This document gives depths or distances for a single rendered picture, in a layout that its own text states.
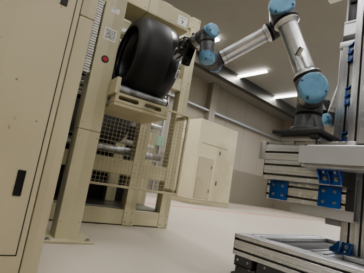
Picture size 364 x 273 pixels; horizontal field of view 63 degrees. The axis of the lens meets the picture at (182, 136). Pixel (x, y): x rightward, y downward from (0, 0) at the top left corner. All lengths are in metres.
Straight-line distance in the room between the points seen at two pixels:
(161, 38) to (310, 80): 0.94
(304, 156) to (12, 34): 1.09
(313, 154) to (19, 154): 1.02
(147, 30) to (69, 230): 1.23
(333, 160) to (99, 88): 1.30
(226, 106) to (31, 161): 10.90
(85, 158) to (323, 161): 1.23
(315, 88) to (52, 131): 1.01
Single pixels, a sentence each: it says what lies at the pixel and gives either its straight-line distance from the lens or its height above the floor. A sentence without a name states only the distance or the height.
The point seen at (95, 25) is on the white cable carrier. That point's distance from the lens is 1.96.
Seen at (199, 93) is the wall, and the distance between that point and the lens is 10.65.
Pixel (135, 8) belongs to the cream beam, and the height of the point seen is 1.64.
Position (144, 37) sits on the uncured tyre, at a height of 1.21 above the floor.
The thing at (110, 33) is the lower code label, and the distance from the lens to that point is 1.97.
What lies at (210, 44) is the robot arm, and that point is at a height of 1.09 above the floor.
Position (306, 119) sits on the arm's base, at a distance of 1.44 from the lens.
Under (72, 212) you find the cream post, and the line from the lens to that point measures 1.80.
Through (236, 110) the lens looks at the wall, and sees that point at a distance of 12.17.
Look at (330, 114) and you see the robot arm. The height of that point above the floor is 0.97.
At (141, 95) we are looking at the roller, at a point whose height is 0.90.
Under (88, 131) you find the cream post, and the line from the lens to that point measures 1.80.
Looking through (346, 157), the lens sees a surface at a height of 0.59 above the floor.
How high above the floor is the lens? 0.40
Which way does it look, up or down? 9 degrees up
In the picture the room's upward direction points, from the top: 9 degrees clockwise
